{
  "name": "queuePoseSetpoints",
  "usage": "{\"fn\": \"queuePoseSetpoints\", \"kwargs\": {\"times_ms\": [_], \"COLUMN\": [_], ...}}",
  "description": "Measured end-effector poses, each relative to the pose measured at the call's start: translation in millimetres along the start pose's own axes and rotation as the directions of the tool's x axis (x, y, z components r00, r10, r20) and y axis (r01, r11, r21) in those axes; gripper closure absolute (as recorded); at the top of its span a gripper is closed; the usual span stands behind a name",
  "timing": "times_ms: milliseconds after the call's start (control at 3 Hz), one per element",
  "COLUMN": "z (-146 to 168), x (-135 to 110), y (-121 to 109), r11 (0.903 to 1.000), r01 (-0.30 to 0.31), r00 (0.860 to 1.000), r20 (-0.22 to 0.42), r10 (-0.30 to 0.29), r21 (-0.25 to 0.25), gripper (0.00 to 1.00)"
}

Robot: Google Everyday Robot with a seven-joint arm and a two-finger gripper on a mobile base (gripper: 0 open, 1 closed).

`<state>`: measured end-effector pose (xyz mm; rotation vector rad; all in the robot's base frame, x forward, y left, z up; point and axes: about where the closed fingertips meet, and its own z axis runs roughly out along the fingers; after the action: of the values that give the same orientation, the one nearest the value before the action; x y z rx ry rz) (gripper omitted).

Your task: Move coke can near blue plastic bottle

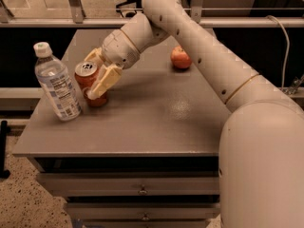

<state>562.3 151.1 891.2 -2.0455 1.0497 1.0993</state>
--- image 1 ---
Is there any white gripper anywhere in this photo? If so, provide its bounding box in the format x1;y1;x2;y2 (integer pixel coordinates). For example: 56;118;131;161
85;29;140;100

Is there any red coke can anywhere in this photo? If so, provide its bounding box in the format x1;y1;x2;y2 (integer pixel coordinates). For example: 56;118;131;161
74;61;107;107

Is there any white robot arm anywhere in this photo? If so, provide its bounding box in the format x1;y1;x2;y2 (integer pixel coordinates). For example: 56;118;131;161
102;0;304;228

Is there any clear plastic water bottle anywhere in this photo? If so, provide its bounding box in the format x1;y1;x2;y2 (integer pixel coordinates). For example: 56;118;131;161
33;42;81;122

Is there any metal window railing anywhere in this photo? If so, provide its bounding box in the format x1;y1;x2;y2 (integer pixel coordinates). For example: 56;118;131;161
0;0;304;28

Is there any red apple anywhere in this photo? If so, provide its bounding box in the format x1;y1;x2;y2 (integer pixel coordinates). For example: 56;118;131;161
170;46;192;69

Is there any grey drawer cabinet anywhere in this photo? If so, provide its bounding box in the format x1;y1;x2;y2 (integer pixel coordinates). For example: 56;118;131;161
13;38;229;228

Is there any black pole stand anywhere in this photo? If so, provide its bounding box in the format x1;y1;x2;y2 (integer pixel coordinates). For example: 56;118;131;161
0;121;10;179

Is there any top grey drawer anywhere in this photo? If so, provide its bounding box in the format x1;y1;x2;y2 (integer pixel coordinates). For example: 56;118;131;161
37;173;219;197

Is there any grey drawer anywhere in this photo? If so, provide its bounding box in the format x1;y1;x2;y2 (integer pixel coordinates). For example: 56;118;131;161
37;173;219;197
65;202;219;221

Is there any white cable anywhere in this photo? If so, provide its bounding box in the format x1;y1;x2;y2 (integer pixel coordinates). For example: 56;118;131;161
265;14;291;92

